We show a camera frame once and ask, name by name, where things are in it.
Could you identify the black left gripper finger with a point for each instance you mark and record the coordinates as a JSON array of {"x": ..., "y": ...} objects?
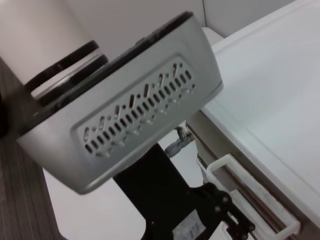
[{"x": 237, "y": 225}]

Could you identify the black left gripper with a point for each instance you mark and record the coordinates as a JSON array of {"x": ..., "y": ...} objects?
[{"x": 160, "y": 190}]

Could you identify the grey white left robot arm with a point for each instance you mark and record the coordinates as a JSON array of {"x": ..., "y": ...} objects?
[{"x": 37, "y": 30}]

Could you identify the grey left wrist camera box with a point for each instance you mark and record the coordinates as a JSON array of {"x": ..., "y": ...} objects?
[{"x": 125, "y": 112}]

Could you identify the white drawer cabinet frame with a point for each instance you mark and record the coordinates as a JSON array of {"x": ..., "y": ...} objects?
[{"x": 275, "y": 87}]

